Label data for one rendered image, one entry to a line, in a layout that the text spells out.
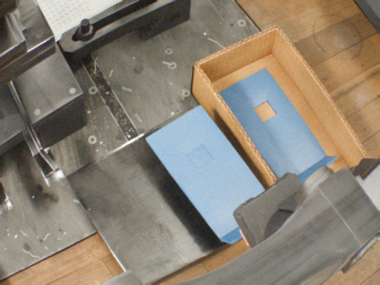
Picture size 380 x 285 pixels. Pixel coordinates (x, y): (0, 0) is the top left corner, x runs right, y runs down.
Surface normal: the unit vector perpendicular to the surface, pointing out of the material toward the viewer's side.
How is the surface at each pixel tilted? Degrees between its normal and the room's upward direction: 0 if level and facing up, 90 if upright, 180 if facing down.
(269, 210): 30
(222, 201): 0
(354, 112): 0
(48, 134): 90
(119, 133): 0
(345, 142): 90
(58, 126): 90
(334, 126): 90
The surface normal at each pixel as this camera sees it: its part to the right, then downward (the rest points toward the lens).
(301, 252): 0.40, -0.61
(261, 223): 0.33, 0.03
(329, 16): 0.04, -0.40
